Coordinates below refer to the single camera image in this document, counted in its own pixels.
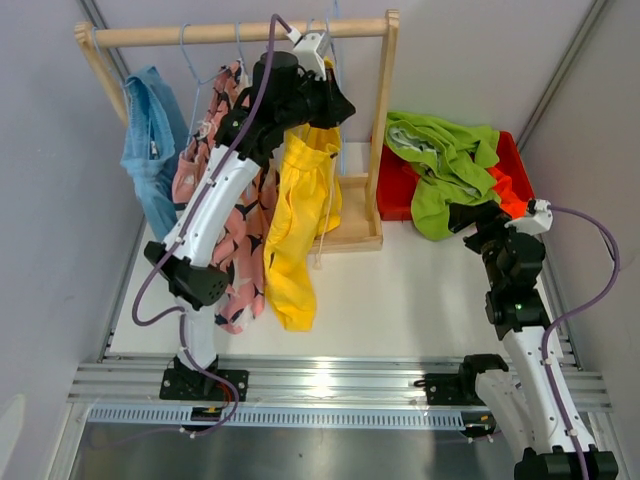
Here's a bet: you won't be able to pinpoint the blue hanger of yellow shorts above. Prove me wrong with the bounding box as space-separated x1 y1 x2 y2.
307 0 351 181

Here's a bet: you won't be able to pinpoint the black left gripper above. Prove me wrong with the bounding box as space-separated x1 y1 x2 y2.
279 68 356 132

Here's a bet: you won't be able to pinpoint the pink patterned shorts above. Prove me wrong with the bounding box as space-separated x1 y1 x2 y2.
172 60 279 334

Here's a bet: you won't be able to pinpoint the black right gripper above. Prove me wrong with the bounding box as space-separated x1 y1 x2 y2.
447 201 529 290

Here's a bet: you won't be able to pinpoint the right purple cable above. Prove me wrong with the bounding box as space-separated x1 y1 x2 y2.
541 204 622 480

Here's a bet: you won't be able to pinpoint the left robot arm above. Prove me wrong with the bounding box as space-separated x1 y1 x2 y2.
144 51 356 400

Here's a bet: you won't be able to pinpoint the blue hanger of pink shorts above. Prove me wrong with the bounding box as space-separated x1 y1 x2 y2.
179 23 219 135

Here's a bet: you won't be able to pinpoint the yellow shorts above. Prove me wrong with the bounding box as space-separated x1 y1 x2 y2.
263 124 343 332

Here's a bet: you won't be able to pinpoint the red plastic tray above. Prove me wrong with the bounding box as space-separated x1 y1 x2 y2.
376 131 528 221

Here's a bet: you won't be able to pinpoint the light blue shorts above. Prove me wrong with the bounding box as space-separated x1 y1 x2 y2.
120 66 189 240

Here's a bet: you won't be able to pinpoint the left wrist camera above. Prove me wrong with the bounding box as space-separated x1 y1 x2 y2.
286 27 330 81

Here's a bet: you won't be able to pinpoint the slotted cable duct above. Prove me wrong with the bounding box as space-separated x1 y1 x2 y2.
87 404 465 431

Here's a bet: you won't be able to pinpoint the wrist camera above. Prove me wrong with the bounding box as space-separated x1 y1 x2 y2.
286 27 330 81
505 199 553 236

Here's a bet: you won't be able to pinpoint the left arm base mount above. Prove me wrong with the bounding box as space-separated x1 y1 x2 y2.
159 368 250 402

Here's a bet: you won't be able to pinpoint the green shorts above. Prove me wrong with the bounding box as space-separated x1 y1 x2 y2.
384 111 500 241

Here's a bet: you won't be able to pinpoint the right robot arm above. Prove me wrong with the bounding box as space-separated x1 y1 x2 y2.
449 199 619 479

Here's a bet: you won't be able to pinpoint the wooden clothes rack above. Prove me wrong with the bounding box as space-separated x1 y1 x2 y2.
74 9 400 253

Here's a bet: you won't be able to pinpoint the orange shorts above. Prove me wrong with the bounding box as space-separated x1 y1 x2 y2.
488 167 534 219

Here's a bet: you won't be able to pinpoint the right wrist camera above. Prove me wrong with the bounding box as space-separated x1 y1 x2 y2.
505 199 553 236

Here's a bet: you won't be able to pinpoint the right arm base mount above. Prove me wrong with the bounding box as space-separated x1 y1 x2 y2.
413 373 483 406

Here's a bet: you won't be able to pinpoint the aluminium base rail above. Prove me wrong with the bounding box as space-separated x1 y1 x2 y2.
66 355 612 413

